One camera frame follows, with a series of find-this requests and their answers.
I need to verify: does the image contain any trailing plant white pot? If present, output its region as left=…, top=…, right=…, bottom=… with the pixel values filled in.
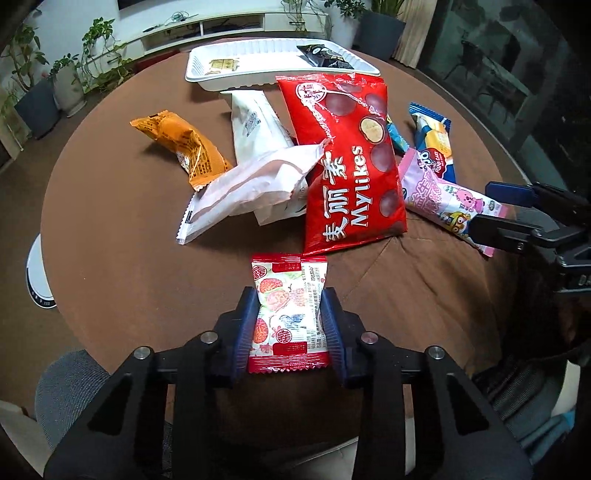
left=48, top=17, right=137, bottom=117

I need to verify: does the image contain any pale pink snack packet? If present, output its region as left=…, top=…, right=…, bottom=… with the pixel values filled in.
left=175, top=142, right=326, bottom=245

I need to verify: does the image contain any orange snack packet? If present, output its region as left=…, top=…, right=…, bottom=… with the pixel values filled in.
left=130, top=111, right=234, bottom=192

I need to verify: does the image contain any light blue panda snack packet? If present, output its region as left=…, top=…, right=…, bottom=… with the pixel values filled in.
left=387, top=114, right=410, bottom=155

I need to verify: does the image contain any white plastic tray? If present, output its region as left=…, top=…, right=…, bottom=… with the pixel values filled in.
left=185, top=39, right=380, bottom=92

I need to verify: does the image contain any blue bread packet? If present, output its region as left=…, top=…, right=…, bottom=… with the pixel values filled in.
left=407, top=102, right=458, bottom=185

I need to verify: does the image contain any beige curtain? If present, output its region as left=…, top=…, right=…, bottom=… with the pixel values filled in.
left=392, top=0, right=439, bottom=70

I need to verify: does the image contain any large red chocolate bag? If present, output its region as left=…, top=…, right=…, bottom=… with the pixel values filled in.
left=276, top=71, right=408, bottom=256

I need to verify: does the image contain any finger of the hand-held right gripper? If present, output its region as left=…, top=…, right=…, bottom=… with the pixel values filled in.
left=485, top=181, right=561, bottom=217
left=468, top=213, right=561, bottom=254

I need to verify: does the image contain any black wall television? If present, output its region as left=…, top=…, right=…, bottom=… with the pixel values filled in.
left=117, top=0, right=259, bottom=12

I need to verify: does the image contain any grey fabric chair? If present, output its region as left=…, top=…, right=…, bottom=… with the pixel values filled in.
left=34, top=348, right=121, bottom=450

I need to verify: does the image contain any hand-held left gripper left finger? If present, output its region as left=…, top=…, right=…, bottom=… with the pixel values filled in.
left=44, top=286, right=259, bottom=480

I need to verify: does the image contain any vine plant white pot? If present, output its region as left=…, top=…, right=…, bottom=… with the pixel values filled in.
left=281, top=0, right=365, bottom=48

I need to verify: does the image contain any tall leafy plant dark pot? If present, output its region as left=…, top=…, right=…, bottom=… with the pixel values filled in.
left=0, top=23, right=62, bottom=139

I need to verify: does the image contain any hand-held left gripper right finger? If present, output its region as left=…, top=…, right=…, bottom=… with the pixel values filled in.
left=320, top=287, right=536, bottom=480

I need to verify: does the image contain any black snack packet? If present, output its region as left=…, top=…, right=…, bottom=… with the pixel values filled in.
left=297, top=44, right=356, bottom=71

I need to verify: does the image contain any broad leaf plant dark pot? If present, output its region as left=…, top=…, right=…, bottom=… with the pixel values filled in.
left=358, top=0, right=408, bottom=62

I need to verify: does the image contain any white round appliance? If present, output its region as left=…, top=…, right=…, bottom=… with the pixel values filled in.
left=25, top=234, right=58, bottom=309

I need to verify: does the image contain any glass sliding door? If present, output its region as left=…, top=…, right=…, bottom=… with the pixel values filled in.
left=416, top=0, right=591, bottom=195

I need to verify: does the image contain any small red white snack packet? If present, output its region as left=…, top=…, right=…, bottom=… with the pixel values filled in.
left=248, top=253, right=331, bottom=374

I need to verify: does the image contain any pink cartoon snack packet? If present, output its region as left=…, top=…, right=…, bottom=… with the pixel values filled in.
left=397, top=148, right=509, bottom=258

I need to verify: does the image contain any white tv cabinet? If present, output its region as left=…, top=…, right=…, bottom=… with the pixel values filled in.
left=113, top=11, right=333, bottom=61

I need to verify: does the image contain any small gold snack packet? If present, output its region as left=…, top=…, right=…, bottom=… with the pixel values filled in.
left=204, top=59, right=241, bottom=75

